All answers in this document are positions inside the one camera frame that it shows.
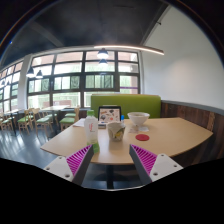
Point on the light wooden chair left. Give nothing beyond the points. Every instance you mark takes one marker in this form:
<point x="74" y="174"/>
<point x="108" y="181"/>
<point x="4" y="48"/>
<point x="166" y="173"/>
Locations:
<point x="26" y="122"/>

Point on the far black pendant lamp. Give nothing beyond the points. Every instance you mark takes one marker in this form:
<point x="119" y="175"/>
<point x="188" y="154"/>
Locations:
<point x="103" y="62"/>

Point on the black pendant lamp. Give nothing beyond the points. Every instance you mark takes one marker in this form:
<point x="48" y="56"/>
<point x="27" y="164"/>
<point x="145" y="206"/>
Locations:
<point x="30" y="73"/>
<point x="103" y="62"/>
<point x="102" y="54"/>

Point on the white bottle green cap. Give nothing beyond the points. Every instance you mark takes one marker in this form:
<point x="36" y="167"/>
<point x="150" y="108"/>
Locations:
<point x="91" y="130"/>

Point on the near black pendant lamp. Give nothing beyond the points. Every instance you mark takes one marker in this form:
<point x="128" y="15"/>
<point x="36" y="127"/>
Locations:
<point x="102" y="54"/>

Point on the small blue capped bottle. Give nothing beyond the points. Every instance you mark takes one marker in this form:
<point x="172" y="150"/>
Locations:
<point x="122" y="120"/>

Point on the wooden chair green seat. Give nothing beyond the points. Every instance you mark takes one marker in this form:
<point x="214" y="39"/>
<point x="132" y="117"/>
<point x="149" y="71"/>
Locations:
<point x="69" y="119"/>

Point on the background wooden dining table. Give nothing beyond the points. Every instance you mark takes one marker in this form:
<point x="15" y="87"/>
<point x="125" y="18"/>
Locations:
<point x="54" y="109"/>

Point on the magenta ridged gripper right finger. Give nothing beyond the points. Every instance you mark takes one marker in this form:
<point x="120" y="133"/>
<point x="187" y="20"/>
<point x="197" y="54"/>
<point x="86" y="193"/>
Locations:
<point x="152" y="167"/>

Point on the far left wooden chair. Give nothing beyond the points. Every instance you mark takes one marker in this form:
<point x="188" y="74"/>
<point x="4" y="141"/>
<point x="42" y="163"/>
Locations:
<point x="5" y="123"/>

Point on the white paper sheet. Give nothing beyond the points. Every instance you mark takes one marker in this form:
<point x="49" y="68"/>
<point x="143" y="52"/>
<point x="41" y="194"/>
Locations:
<point x="79" y="123"/>

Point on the curved linear ceiling light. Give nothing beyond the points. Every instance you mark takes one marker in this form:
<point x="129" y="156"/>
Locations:
<point x="139" y="48"/>

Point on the left black pendant lamp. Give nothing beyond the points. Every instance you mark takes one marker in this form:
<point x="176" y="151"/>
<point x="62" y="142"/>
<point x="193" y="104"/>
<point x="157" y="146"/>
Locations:
<point x="30" y="73"/>

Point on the green upholstered bench backrest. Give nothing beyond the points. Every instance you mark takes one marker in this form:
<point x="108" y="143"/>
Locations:
<point x="150" y="104"/>

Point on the black tablet with pictures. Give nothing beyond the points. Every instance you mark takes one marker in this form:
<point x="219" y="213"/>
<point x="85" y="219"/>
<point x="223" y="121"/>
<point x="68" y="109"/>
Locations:
<point x="109" y="113"/>

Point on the wooden chair green cushion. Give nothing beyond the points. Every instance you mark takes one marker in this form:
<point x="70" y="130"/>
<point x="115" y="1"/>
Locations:
<point x="41" y="123"/>

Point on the red round coaster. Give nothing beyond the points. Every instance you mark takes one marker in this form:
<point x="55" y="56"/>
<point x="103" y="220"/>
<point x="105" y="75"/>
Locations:
<point x="142" y="137"/>

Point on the white ceramic bowl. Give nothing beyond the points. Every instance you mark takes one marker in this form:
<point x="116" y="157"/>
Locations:
<point x="138" y="118"/>

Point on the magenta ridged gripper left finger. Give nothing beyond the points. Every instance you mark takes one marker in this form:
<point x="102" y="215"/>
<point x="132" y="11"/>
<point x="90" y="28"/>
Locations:
<point x="72" y="168"/>

